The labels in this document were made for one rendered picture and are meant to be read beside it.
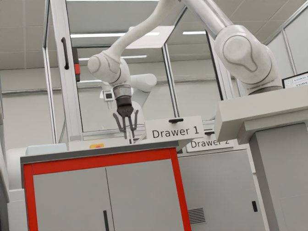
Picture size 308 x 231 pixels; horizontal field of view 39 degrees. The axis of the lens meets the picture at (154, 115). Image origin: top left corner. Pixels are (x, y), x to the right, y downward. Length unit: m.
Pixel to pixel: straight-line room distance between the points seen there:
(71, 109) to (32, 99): 3.43
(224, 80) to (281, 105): 1.03
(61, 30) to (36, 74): 3.39
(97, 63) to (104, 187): 0.60
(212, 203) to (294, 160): 0.81
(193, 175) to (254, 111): 0.85
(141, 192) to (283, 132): 0.60
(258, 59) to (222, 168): 0.98
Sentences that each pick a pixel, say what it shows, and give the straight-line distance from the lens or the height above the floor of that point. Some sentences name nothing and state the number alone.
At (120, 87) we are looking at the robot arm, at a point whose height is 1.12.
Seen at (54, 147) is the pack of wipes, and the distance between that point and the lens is 1.73.
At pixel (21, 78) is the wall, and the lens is 5.90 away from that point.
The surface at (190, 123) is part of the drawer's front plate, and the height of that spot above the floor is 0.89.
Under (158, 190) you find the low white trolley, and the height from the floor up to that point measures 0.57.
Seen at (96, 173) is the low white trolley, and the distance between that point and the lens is 1.70.
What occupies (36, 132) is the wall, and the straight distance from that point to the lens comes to 5.66.
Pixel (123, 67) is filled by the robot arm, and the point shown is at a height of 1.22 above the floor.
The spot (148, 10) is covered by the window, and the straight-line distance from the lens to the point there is 2.76.
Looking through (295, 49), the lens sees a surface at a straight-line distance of 4.07.
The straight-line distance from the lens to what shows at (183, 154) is 2.44.
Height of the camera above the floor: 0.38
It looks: 16 degrees up
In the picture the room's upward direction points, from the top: 10 degrees counter-clockwise
